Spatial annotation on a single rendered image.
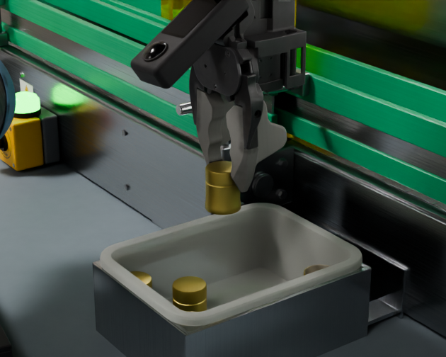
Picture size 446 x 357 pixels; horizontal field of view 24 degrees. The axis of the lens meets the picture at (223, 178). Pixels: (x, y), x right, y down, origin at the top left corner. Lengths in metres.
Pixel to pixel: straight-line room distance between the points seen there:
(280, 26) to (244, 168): 0.14
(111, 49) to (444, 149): 0.49
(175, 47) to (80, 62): 0.52
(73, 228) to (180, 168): 0.17
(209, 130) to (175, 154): 0.21
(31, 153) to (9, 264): 0.28
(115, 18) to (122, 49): 0.16
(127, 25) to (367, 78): 0.39
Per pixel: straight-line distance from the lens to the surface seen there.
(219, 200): 1.00
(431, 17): 1.24
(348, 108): 1.12
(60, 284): 1.17
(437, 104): 1.13
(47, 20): 1.48
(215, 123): 1.00
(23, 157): 1.46
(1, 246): 1.27
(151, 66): 0.91
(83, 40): 1.40
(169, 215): 1.25
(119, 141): 1.32
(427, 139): 1.04
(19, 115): 1.46
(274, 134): 0.99
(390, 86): 1.17
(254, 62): 0.95
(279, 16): 0.98
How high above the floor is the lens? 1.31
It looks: 23 degrees down
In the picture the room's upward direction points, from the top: straight up
